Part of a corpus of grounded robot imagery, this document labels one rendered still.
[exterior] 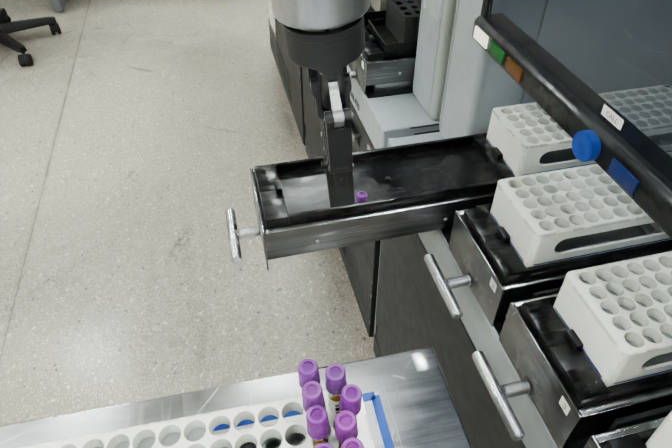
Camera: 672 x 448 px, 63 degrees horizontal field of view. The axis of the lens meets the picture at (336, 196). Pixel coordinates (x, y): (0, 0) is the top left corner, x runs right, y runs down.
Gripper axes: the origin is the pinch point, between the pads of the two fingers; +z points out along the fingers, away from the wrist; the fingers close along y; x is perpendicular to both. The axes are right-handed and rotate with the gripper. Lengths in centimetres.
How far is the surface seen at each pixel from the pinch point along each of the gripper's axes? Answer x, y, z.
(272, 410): 9.4, -26.8, -0.9
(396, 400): -1.0, -24.6, 5.7
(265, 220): 9.7, 1.7, 6.1
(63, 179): 92, 120, 84
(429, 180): -13.1, 7.6, 9.4
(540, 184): -23.9, -2.2, 3.8
